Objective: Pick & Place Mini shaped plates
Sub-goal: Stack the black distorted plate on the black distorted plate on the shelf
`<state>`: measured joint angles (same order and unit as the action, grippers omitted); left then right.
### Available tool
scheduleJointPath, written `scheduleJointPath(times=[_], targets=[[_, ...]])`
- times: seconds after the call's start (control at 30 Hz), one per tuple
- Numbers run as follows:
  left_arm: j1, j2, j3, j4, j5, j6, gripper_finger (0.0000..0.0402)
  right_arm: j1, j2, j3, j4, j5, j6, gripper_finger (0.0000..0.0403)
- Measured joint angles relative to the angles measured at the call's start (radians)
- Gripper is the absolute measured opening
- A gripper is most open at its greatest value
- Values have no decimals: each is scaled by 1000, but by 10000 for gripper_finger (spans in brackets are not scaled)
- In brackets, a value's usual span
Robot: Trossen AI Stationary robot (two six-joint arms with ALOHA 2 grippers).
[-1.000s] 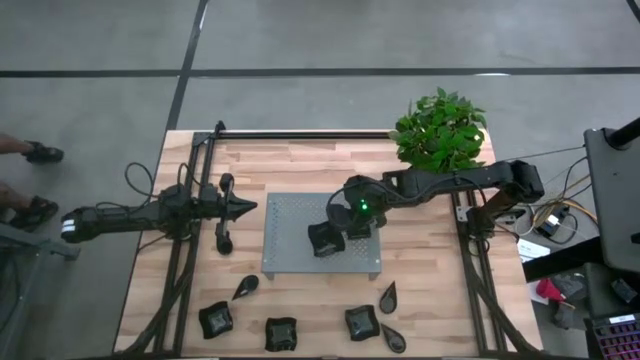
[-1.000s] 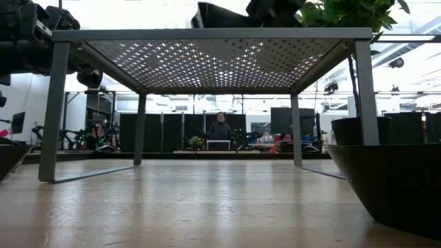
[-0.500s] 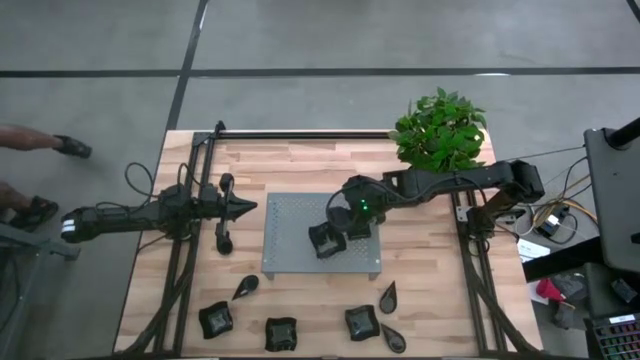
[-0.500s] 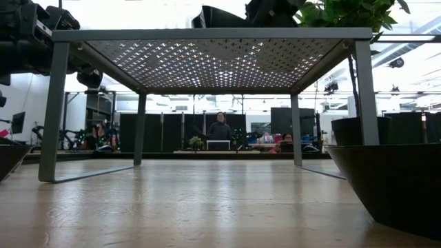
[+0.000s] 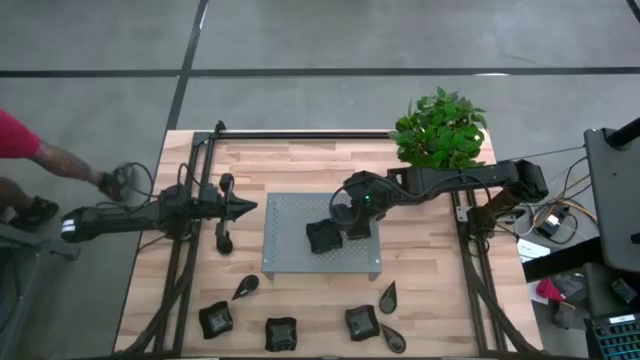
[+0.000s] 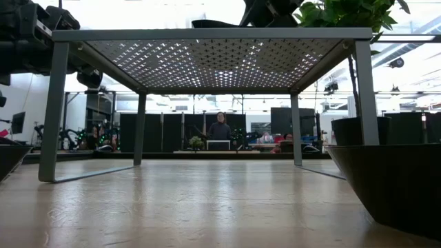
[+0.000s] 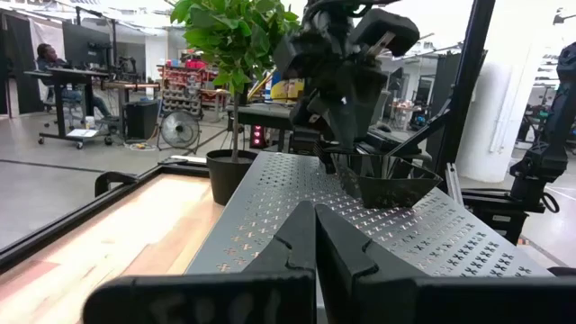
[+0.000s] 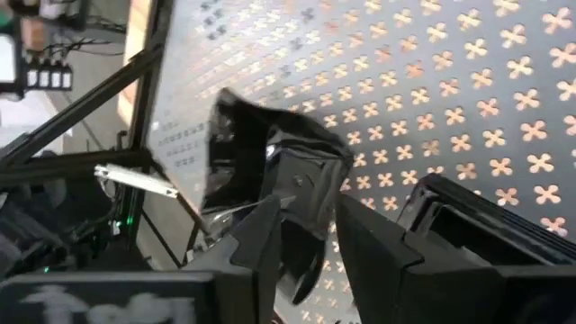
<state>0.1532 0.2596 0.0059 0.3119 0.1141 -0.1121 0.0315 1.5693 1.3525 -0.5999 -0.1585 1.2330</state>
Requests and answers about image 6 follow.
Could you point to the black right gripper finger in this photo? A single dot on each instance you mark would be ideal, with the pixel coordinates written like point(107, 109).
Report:
point(253, 17)

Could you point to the wavy square black plate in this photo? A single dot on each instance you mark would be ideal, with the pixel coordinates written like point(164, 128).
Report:
point(10, 158)
point(396, 186)
point(213, 24)

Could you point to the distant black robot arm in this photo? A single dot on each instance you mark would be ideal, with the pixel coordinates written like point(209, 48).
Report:
point(241, 137)

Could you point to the grey perforated metal shelf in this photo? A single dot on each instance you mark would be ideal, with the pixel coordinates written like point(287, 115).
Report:
point(206, 33)

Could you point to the green leafy plant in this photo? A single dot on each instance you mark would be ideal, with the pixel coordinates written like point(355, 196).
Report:
point(344, 13)

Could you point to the black monitor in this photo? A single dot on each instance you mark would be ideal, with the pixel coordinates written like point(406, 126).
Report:
point(18, 122)

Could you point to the black ceiling spotlight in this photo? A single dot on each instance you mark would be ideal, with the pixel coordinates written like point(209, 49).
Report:
point(396, 62)
point(331, 87)

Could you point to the black shelving rack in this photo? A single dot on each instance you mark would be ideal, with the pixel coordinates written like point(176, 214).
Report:
point(100, 106)

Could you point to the black display panel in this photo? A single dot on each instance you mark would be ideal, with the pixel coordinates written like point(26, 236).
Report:
point(286, 120)

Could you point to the distant robot with green lights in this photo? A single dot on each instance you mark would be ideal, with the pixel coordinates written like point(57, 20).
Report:
point(96, 137)

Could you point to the person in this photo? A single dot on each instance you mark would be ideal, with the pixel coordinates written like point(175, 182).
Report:
point(220, 131)

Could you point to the white framed monitor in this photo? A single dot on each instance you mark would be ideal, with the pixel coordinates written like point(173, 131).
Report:
point(218, 144)

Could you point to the dark round plant pot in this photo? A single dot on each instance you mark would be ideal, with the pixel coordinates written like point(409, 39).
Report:
point(346, 132)

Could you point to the small distant potted plant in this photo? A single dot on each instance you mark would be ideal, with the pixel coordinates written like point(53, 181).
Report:
point(196, 142)

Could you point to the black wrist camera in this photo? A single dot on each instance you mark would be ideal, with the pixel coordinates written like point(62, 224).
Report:
point(62, 15)

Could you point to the black partition wall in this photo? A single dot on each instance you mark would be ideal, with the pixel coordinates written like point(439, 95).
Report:
point(406, 127)
point(155, 132)

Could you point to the black aluminium table frame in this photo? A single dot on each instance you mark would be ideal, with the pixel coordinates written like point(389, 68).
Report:
point(172, 155)

